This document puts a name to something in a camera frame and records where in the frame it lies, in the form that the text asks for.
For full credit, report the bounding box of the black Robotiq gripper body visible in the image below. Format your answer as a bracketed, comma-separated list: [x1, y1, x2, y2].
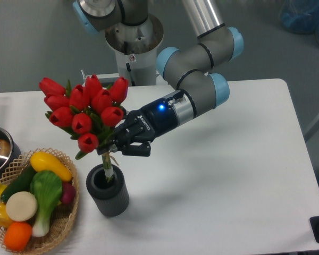
[113, 97, 179, 146]

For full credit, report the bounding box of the red tulip bouquet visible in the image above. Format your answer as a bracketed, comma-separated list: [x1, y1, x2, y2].
[38, 74, 130, 183]

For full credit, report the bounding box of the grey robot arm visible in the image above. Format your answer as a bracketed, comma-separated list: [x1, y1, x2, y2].
[73, 1, 244, 156]

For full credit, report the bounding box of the dark grey ribbed vase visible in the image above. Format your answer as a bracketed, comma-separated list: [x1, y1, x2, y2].
[86, 164, 130, 217]

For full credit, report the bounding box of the purple toy radish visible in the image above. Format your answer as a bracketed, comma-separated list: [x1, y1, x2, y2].
[60, 182, 76, 205]

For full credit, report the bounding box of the yellow toy squash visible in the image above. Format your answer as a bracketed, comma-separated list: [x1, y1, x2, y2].
[30, 151, 72, 182]

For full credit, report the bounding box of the green toy bok choy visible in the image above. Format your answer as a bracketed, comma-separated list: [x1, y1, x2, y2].
[30, 170, 62, 237]

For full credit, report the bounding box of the woven wicker basket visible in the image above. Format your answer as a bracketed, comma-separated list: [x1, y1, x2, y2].
[0, 148, 79, 254]

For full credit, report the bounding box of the green toy cucumber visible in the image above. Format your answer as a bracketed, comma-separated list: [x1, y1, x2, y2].
[0, 165, 37, 203]

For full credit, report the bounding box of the beige round toy bun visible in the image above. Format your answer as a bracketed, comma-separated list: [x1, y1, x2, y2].
[6, 191, 38, 222]

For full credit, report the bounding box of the orange toy fruit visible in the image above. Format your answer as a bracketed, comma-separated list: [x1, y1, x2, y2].
[4, 222, 32, 251]

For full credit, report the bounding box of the yellow toy bell pepper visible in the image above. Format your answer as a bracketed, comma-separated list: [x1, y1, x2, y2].
[0, 202, 14, 228]

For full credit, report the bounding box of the blue plastic bag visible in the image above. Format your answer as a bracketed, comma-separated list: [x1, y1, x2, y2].
[279, 1, 319, 44]

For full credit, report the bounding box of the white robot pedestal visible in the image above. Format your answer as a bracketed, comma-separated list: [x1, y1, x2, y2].
[104, 9, 164, 86]

